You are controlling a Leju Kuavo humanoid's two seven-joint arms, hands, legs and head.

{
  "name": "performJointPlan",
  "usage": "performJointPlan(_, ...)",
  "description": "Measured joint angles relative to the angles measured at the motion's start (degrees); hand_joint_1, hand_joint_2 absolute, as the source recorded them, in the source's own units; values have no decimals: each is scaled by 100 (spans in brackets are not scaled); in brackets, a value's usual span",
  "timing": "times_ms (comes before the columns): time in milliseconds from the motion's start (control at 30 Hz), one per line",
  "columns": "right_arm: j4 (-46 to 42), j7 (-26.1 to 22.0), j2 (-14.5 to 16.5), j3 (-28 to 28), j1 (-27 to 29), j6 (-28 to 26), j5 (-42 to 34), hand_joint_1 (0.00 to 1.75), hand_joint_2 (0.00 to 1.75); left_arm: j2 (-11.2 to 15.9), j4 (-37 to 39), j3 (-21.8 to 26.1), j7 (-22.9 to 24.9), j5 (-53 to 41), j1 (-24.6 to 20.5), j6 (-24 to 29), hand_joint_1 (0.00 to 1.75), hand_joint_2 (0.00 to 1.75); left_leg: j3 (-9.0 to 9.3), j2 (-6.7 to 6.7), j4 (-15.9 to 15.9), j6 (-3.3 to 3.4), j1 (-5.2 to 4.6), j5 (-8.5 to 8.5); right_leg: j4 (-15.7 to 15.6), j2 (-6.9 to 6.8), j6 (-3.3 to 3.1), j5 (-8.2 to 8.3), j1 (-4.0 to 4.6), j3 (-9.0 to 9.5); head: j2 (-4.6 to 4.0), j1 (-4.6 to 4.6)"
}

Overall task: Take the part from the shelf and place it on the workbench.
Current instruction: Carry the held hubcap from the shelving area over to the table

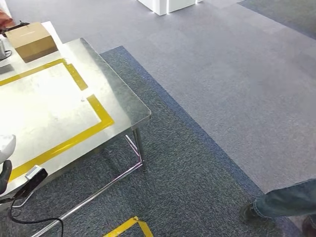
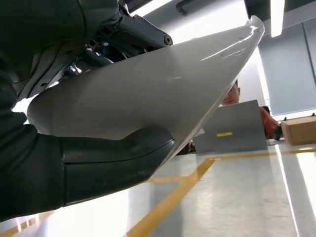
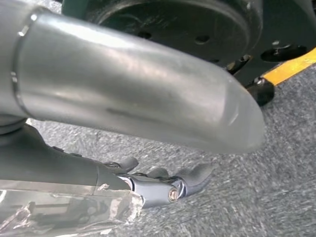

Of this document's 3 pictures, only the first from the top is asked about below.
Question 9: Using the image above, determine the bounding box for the person's hand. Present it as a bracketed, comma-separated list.
[0, 9, 15, 29]

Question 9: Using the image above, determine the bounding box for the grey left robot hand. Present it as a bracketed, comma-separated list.
[0, 159, 12, 195]

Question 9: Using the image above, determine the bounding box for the white curved plastic cover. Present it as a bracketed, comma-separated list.
[0, 134, 17, 164]

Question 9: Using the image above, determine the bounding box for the steel workbench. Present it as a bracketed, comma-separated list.
[0, 38, 152, 237]

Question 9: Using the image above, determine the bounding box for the black flat device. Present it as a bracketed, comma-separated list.
[0, 21, 30, 37]

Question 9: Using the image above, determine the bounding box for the brown cardboard box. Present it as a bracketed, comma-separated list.
[5, 22, 59, 63]

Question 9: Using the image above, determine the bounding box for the white pillar base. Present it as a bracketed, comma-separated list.
[137, 0, 204, 16]

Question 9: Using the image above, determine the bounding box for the person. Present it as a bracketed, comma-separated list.
[239, 178, 316, 237]

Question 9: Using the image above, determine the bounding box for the black camera cable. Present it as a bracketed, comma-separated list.
[8, 196, 64, 237]

